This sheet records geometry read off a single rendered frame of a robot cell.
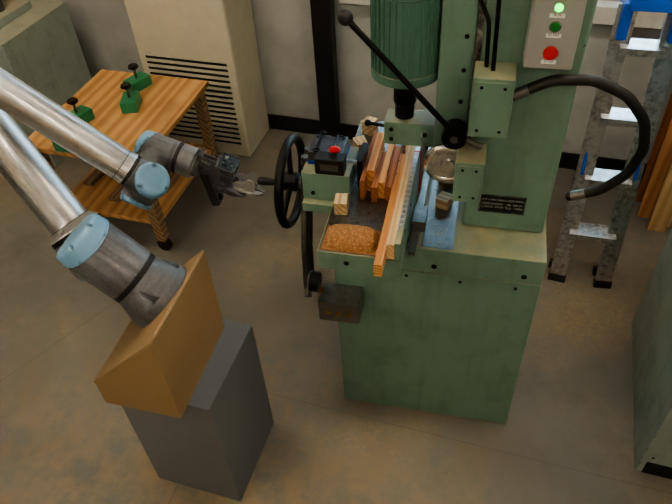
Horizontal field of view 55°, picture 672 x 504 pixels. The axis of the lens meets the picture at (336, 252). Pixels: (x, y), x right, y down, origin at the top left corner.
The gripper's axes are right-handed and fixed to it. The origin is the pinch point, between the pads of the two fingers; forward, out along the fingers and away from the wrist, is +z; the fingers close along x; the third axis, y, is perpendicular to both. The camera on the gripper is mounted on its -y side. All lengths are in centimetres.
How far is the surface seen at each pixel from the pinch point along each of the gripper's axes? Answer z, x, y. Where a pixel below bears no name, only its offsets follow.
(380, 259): 35, -31, 23
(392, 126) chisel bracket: 27.8, 7.3, 33.3
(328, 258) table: 23.7, -26.4, 12.8
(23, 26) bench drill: -144, 121, -67
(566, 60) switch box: 54, -6, 73
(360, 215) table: 28.1, -11.5, 16.6
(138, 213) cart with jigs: -55, 55, -91
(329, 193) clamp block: 18.6, -3.4, 12.8
